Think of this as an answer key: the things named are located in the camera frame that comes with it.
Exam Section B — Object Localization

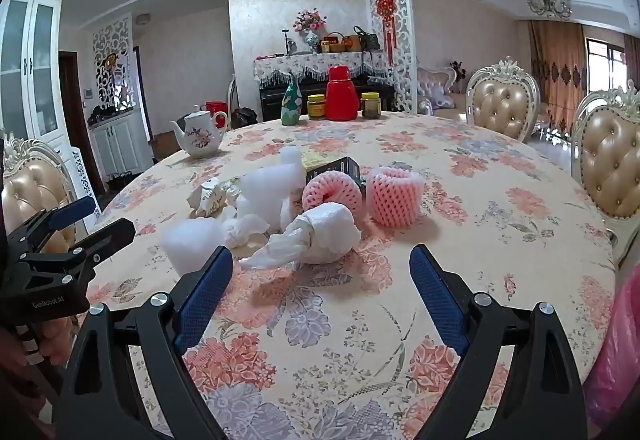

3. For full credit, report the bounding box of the person's left hand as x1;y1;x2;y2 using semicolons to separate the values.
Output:
20;315;78;376

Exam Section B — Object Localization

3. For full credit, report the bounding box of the lace piano cloth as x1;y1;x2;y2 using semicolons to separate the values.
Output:
253;52;396;88

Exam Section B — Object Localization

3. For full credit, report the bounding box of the white glass-door cabinet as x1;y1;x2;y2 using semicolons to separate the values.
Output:
0;0;68;155

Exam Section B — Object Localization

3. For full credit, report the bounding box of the white knotted plastic bag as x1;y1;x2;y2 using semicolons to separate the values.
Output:
239;202;362;271

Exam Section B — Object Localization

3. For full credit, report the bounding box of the dark bag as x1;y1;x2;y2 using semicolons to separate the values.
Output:
231;107;260;128

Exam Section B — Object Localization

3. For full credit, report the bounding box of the pink foam net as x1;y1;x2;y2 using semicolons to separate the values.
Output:
302;171;364;225

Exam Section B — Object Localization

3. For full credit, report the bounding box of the window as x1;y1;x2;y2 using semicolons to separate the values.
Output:
585;38;628;95

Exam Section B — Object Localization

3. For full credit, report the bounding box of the brown curtain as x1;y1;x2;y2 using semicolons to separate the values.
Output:
528;20;588;133

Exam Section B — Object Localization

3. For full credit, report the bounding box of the low white cabinet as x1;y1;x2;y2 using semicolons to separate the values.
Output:
90;107;153;175

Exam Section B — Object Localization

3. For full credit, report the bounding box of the red thermos jug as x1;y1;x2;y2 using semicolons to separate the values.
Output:
325;65;361;122

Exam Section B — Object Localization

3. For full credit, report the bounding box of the white foam sheet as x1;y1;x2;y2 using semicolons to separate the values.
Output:
236;146;307;231

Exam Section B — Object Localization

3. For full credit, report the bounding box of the pink tufted sofa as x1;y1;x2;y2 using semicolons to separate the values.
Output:
416;64;468;115

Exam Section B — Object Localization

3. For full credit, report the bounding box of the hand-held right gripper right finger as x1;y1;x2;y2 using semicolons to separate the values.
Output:
409;244;588;440

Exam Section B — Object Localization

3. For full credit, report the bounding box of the white carved stand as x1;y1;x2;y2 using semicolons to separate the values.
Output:
70;147;103;221

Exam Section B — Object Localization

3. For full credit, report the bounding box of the green bottle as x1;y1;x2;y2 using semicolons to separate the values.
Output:
281;72;302;127

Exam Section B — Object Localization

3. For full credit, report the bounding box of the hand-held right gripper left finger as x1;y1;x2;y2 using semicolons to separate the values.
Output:
54;245;235;440

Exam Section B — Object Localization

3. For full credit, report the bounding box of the dark-content glass jar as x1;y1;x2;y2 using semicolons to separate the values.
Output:
360;92;382;119

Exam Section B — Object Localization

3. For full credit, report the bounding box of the dark wooden door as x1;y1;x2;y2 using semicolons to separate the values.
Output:
59;50;106;195

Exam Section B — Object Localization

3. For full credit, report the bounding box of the red knot ornament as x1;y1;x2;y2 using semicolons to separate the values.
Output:
376;0;399;65

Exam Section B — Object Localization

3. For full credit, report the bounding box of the black piano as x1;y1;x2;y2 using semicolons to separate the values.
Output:
259;82;396;123

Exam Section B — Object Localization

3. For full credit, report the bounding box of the pink foam net sleeve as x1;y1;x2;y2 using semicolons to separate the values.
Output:
366;166;425;228

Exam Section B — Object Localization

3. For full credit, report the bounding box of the red box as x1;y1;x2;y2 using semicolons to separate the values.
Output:
206;100;228;128

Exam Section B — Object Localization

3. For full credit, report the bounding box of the beige tufted dining chair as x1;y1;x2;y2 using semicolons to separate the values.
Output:
0;137;76;255
570;80;640;265
465;56;542;143

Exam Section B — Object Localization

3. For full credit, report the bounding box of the white foam wad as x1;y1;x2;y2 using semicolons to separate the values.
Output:
160;218;226;278

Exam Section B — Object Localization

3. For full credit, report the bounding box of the floral white teapot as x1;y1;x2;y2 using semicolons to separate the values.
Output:
169;111;228;158

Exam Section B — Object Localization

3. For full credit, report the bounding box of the black box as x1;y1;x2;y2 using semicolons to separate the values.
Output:
317;156;368;193

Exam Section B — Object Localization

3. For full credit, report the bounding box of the floral tablecloth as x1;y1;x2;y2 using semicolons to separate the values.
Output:
87;112;618;440

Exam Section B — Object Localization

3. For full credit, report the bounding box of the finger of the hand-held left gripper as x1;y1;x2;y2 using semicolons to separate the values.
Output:
20;218;137;271
6;196;98;245

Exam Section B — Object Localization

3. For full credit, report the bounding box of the tall white lattice screen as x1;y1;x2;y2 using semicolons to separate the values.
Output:
362;0;418;113

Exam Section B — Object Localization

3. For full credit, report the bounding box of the crumpled white tissue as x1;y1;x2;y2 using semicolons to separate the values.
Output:
220;215;271;248

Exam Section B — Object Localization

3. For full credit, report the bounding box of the wicker basket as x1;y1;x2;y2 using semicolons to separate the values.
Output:
320;32;351;54

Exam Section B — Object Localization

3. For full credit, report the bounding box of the dark handbag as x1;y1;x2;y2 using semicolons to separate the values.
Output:
353;26;379;51

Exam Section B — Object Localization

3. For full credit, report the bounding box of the pink flower bouquet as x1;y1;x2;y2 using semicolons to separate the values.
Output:
292;8;327;33

